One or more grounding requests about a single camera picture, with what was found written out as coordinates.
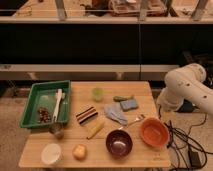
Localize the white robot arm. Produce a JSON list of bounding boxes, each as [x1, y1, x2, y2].
[[157, 63, 213, 116]]

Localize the metal fork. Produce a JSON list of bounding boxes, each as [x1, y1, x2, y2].
[[118, 114, 145, 130]]

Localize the red brown item in tray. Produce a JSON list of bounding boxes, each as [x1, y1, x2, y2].
[[38, 107, 50, 123]]

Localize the black power adapter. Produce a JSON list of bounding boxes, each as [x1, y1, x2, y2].
[[188, 149, 201, 167]]

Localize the green plastic tray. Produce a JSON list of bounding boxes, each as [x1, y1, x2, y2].
[[20, 80, 71, 129]]

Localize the yellow toy fruit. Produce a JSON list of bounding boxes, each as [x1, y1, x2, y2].
[[72, 144, 87, 160]]

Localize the black cables on floor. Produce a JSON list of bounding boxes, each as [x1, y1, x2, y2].
[[156, 104, 213, 171]]

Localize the striped black red block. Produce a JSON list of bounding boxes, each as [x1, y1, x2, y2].
[[76, 107, 98, 125]]

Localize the white brush in tray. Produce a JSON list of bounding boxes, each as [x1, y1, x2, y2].
[[52, 89, 63, 122]]

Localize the blue sponge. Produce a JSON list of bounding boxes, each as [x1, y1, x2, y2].
[[120, 99, 138, 111]]

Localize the green plastic cup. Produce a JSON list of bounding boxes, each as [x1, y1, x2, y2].
[[92, 87, 103, 102]]

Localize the red orange bowl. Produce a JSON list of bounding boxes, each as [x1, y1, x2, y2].
[[139, 117, 169, 148]]

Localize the light blue towel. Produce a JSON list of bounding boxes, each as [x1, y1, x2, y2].
[[104, 103, 128, 125]]

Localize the cluttered tray on shelf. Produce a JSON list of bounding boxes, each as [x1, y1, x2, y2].
[[108, 0, 167, 16]]

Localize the small metal cup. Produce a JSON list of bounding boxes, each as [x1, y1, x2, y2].
[[49, 122, 64, 139]]

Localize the yellow toy corn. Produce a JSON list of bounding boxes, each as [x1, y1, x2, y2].
[[87, 120, 105, 139]]

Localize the dark purple bowl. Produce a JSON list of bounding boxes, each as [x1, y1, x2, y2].
[[106, 130, 133, 158]]

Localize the white round cup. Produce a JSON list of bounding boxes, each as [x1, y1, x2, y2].
[[41, 143, 62, 166]]

